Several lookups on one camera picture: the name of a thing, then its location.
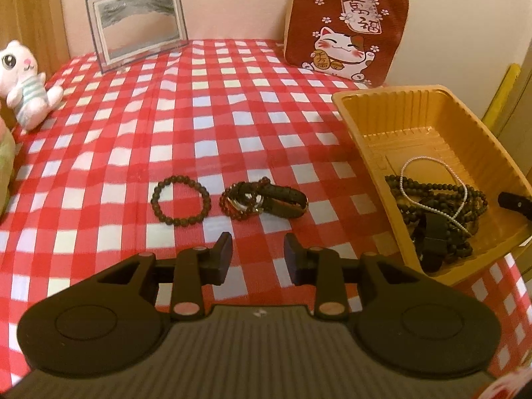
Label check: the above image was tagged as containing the pink starfish plush toy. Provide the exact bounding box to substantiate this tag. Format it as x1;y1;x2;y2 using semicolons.
0;118;15;213

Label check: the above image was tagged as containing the dark bead bracelet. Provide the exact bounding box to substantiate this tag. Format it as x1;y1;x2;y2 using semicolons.
150;175;212;228

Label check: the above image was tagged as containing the yellow plastic tray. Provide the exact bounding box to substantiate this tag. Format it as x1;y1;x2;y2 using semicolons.
332;85;531;286

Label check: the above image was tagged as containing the silver framed sand picture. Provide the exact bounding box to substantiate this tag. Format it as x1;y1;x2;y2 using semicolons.
86;0;190;73

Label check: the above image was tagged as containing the white bunny plush toy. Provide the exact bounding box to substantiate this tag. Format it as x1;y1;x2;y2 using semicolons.
1;40;64;132

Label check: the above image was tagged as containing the long dark bead necklace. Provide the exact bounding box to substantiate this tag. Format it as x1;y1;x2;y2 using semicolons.
384;174;490;273

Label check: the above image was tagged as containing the red lucky cat cushion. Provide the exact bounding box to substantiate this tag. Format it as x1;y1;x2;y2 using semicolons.
284;0;409;87

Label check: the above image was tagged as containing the white pearl necklace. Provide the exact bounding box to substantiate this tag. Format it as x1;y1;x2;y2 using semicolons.
398;155;473;237

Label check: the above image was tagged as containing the brown bead bracelet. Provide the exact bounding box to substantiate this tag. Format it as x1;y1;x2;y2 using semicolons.
218;177;272;222

